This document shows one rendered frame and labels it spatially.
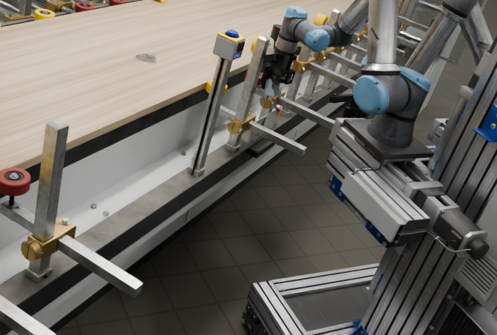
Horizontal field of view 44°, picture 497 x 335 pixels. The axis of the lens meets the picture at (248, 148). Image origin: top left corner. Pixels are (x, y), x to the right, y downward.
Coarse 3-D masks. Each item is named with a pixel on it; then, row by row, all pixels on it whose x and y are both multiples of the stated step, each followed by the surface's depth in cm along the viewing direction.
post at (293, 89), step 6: (306, 48) 260; (300, 54) 262; (306, 54) 261; (300, 60) 263; (306, 60) 263; (294, 78) 267; (300, 78) 268; (294, 84) 268; (288, 90) 270; (294, 90) 269; (288, 96) 271; (294, 96) 272; (282, 108) 275
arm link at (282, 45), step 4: (280, 40) 212; (284, 40) 211; (276, 44) 214; (280, 44) 212; (284, 44) 211; (288, 44) 211; (292, 44) 211; (296, 44) 212; (280, 48) 212; (284, 48) 212; (288, 48) 212; (292, 48) 212; (296, 48) 214; (284, 52) 213; (288, 52) 212; (292, 52) 213
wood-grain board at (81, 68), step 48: (144, 0) 300; (192, 0) 322; (240, 0) 346; (288, 0) 375; (336, 0) 409; (0, 48) 212; (48, 48) 222; (96, 48) 234; (144, 48) 247; (192, 48) 261; (0, 96) 184; (48, 96) 192; (96, 96) 200; (144, 96) 210; (0, 144) 162
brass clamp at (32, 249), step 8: (56, 224) 152; (72, 224) 154; (56, 232) 149; (64, 232) 150; (72, 232) 154; (32, 240) 145; (48, 240) 146; (56, 240) 149; (24, 248) 145; (32, 248) 143; (40, 248) 145; (48, 248) 147; (56, 248) 150; (24, 256) 146; (32, 256) 144; (40, 256) 144; (48, 256) 148
